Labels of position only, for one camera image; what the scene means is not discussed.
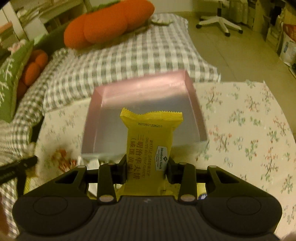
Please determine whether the grey checkered sofa cover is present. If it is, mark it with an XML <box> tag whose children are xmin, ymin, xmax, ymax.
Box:
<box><xmin>0</xmin><ymin>13</ymin><xmax>221</xmax><ymax>239</ymax></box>

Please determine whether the red white snack packet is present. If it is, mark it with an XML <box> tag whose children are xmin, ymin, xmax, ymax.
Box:
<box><xmin>51</xmin><ymin>149</ymin><xmax>77</xmax><ymax>173</ymax></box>

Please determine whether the large orange pumpkin cushion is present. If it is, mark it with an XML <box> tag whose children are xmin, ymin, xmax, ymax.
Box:
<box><xmin>64</xmin><ymin>1</ymin><xmax>154</xmax><ymax>50</ymax></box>

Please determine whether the white office chair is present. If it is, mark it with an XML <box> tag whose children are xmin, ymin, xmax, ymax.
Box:
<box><xmin>196</xmin><ymin>1</ymin><xmax>243</xmax><ymax>37</ymax></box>

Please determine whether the floral tablecloth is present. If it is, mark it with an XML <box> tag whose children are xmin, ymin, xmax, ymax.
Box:
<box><xmin>27</xmin><ymin>81</ymin><xmax>295</xmax><ymax>237</ymax></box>

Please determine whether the small orange pumpkin cushion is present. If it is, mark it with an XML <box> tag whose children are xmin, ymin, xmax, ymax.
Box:
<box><xmin>16</xmin><ymin>49</ymin><xmax>49</xmax><ymax>101</ymax></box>

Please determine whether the green snowflake pillow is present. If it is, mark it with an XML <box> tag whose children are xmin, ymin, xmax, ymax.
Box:
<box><xmin>1</xmin><ymin>40</ymin><xmax>34</xmax><ymax>123</ymax></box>

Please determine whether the pink cardboard box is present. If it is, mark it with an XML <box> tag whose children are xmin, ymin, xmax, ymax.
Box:
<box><xmin>81</xmin><ymin>69</ymin><xmax>208</xmax><ymax>160</ymax></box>

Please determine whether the yellow waffle sandwich packet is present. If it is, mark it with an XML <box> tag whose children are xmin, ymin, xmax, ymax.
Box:
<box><xmin>117</xmin><ymin>108</ymin><xmax>183</xmax><ymax>196</ymax></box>

